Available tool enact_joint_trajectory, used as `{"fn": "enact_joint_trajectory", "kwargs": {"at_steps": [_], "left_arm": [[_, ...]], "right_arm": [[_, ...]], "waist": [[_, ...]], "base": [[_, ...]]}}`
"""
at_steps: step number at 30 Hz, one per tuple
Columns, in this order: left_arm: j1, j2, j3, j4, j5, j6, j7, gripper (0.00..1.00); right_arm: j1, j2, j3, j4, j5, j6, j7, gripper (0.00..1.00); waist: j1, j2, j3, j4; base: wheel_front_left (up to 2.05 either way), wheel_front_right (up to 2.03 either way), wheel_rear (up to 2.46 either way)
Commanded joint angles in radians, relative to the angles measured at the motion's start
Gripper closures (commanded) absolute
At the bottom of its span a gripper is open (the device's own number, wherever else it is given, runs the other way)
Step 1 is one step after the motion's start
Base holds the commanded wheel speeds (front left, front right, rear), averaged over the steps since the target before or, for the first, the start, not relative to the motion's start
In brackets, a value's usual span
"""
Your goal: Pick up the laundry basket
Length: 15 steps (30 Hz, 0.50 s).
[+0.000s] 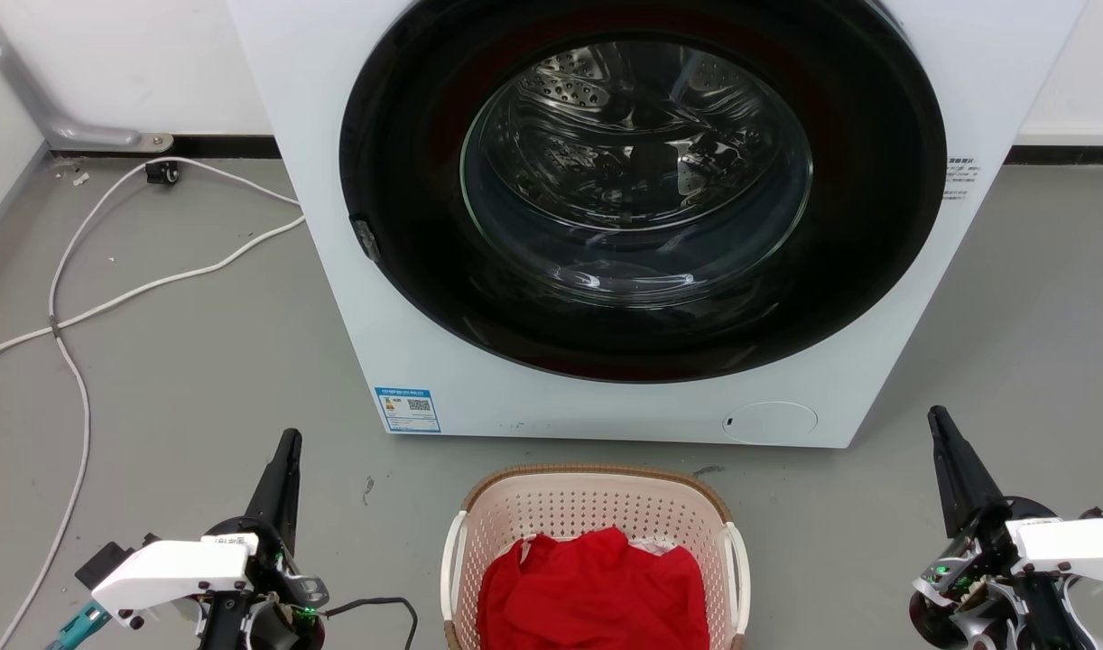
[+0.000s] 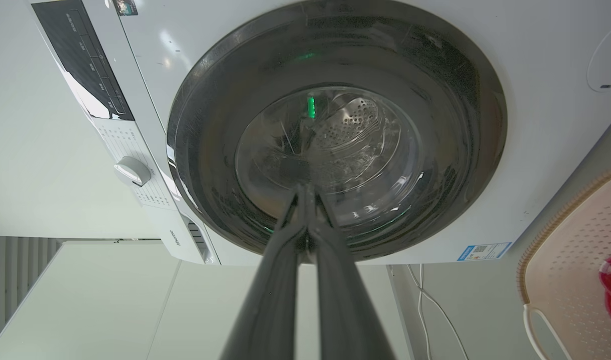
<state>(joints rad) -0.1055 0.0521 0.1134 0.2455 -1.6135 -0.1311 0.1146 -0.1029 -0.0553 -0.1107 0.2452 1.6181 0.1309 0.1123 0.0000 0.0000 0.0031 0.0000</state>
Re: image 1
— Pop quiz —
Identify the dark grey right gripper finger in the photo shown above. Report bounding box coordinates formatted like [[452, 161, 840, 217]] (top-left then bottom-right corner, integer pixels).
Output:
[[927, 405, 1009, 540]]

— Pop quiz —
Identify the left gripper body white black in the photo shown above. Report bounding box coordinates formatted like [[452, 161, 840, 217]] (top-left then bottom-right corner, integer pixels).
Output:
[[91, 516, 329, 650]]

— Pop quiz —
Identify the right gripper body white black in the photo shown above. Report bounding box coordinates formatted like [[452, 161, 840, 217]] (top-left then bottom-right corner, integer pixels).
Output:
[[908, 496, 1103, 650]]

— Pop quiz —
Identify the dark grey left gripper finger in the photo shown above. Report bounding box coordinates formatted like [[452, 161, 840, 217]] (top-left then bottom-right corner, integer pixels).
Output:
[[243, 428, 303, 557]]

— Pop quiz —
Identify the beige plastic laundry basket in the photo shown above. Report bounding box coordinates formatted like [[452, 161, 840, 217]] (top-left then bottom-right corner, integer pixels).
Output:
[[440, 464, 751, 650]]

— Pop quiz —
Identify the white front-load washing machine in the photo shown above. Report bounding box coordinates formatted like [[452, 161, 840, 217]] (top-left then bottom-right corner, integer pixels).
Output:
[[226, 0, 1088, 450]]

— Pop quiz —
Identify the blue energy label sticker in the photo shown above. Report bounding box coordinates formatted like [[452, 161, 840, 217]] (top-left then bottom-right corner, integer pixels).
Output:
[[375, 387, 442, 434]]

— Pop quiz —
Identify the round white filter cover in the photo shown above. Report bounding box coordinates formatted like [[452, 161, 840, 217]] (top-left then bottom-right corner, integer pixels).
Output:
[[722, 401, 819, 445]]

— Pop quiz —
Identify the black round washer door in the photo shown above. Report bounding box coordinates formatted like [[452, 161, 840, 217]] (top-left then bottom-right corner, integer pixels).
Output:
[[338, 0, 948, 384]]

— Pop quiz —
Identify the small printed text sticker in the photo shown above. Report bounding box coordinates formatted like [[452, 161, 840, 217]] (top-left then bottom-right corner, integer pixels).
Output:
[[945, 155, 978, 201]]

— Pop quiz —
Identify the red garment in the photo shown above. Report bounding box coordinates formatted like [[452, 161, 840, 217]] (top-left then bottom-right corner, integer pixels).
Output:
[[477, 527, 711, 650]]

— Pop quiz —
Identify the steel washer drum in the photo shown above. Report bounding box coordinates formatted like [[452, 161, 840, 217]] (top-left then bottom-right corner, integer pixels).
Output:
[[460, 38, 814, 310]]

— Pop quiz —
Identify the black camera box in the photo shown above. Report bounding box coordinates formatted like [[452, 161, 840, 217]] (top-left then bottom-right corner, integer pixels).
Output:
[[74, 534, 160, 590]]

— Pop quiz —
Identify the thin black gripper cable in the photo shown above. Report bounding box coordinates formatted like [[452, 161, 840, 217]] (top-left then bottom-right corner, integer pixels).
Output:
[[320, 597, 420, 650]]

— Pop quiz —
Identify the long looping white cable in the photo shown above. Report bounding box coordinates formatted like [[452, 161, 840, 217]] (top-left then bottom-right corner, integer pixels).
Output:
[[0, 156, 301, 650]]

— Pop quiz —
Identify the grey wall pipe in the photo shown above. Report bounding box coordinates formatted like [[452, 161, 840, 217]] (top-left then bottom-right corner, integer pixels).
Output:
[[0, 0, 175, 153]]

